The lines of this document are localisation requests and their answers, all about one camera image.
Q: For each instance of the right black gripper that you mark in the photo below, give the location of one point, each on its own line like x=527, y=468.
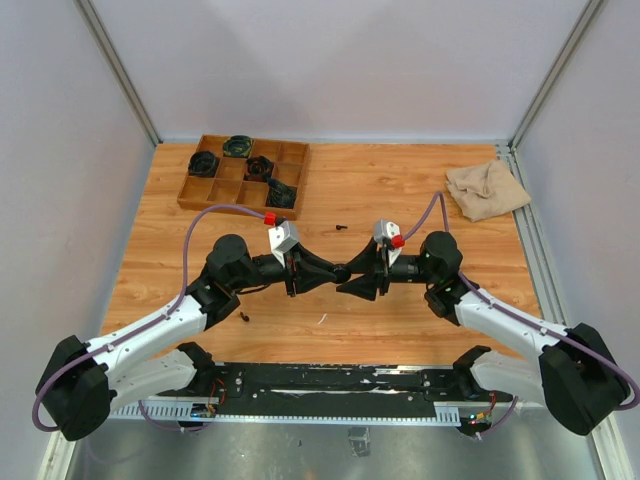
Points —
x=376, y=269

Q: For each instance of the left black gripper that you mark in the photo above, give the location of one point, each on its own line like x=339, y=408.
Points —
x=311, y=271

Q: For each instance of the black round charging case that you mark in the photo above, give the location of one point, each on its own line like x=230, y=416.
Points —
x=342, y=273

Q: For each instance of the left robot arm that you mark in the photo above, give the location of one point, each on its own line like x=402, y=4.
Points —
x=84, y=382

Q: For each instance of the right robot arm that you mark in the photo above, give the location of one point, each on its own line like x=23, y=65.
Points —
x=570, y=371

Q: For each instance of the dark green rolled sock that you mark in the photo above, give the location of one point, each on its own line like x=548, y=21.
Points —
x=280, y=195

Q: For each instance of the black orange rolled sock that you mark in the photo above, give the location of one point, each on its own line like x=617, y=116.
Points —
x=258, y=169

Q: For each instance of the wooden compartment tray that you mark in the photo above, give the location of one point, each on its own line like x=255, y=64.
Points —
x=291, y=161

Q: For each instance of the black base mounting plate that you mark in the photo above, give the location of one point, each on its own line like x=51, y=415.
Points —
x=325, y=392

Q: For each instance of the green yellow rolled sock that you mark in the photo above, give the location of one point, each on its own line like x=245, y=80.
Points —
x=237, y=146

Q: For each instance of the beige cloth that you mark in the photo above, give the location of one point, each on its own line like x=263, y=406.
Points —
x=486, y=191

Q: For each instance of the black rolled sock left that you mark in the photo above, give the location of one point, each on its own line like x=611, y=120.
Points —
x=203, y=164

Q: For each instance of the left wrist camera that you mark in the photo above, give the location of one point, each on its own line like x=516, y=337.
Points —
x=282, y=239

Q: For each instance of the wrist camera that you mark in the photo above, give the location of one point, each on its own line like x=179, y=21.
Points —
x=282, y=239
x=387, y=236

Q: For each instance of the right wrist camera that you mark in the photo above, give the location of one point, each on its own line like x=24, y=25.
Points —
x=387, y=236

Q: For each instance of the aluminium frame post left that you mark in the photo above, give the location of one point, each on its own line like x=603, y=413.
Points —
x=98, y=31

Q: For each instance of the aluminium frame post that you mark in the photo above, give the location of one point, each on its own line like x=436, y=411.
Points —
x=98, y=31
x=585, y=20

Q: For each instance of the aluminium frame post right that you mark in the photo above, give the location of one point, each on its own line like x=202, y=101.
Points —
x=585, y=20

